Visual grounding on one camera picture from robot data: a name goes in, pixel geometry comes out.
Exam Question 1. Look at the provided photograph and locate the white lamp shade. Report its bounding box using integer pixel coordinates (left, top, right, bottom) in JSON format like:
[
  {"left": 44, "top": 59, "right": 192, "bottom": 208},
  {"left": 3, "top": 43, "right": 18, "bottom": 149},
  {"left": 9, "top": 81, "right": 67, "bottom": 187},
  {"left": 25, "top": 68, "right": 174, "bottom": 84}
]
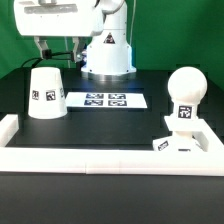
[{"left": 28, "top": 67, "right": 67, "bottom": 119}]

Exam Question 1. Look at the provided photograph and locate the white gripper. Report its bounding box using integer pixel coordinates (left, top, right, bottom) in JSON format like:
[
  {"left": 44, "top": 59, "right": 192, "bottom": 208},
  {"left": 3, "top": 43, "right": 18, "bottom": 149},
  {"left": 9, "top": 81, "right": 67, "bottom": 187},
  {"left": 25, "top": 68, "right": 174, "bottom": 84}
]
[{"left": 14, "top": 0, "right": 103, "bottom": 63}]

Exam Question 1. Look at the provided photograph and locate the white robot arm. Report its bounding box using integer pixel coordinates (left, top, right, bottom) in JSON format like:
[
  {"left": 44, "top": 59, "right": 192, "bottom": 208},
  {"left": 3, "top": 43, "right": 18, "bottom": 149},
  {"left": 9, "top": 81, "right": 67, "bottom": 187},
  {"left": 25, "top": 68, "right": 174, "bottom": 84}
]
[{"left": 14, "top": 0, "right": 136, "bottom": 81}]

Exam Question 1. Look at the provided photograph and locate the white lamp base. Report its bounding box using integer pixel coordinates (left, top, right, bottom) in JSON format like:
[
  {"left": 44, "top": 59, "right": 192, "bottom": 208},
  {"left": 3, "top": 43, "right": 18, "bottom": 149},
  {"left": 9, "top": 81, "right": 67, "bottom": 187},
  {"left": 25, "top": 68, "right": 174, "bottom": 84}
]
[{"left": 152, "top": 114, "right": 210, "bottom": 153}]

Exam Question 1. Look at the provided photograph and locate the thin white cable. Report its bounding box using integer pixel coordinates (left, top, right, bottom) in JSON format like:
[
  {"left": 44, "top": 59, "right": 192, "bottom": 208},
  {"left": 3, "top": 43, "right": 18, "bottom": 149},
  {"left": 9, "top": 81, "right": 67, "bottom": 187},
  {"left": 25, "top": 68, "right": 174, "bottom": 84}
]
[{"left": 128, "top": 0, "right": 138, "bottom": 44}]

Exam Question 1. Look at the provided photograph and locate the white U-shaped fence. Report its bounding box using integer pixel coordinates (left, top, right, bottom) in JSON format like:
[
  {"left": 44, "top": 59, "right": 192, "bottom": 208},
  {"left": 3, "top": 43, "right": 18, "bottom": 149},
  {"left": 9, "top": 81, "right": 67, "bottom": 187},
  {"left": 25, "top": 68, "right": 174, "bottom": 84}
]
[{"left": 0, "top": 114, "right": 224, "bottom": 176}]

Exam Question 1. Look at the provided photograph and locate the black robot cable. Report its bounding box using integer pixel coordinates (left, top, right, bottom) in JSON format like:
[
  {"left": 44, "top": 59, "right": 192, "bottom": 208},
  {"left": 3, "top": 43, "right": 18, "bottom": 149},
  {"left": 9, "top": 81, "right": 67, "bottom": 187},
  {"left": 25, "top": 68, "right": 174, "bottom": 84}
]
[{"left": 20, "top": 49, "right": 88, "bottom": 69}]

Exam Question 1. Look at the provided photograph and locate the white lamp bulb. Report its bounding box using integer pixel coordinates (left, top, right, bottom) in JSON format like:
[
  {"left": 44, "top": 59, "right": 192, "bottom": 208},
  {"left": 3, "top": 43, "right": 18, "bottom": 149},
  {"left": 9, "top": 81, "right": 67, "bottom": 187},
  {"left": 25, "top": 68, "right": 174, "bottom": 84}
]
[{"left": 168, "top": 67, "right": 207, "bottom": 120}]

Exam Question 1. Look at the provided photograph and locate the white tag sheet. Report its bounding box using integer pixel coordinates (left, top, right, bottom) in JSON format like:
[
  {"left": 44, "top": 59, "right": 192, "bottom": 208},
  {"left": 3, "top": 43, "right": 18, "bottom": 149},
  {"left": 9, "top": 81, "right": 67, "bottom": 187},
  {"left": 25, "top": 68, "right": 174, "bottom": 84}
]
[{"left": 66, "top": 92, "right": 147, "bottom": 109}]

